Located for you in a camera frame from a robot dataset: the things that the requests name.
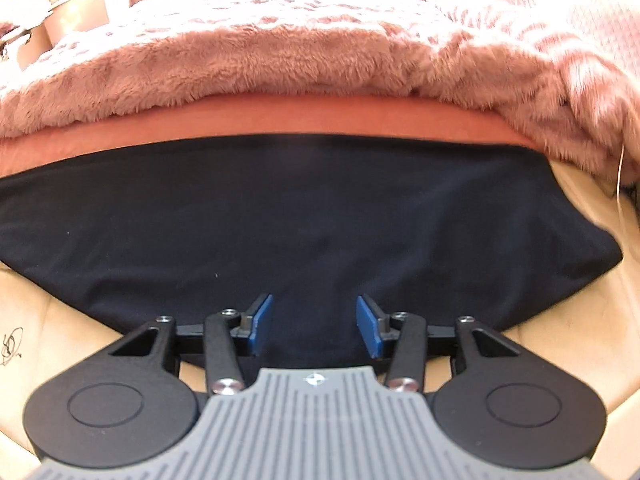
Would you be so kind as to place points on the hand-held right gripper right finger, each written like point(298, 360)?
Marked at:
point(369, 330)

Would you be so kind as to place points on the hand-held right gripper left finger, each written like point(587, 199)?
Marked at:
point(260, 327)

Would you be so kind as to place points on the black pants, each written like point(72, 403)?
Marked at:
point(300, 220)

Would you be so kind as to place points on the salmon bed sheet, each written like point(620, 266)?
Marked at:
point(300, 117)

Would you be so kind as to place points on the pink fluffy blanket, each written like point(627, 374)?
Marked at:
point(250, 60)

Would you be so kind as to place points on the pink ribbed quilt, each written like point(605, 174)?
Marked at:
point(480, 5)

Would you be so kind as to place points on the pink storage box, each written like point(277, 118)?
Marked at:
point(75, 15)

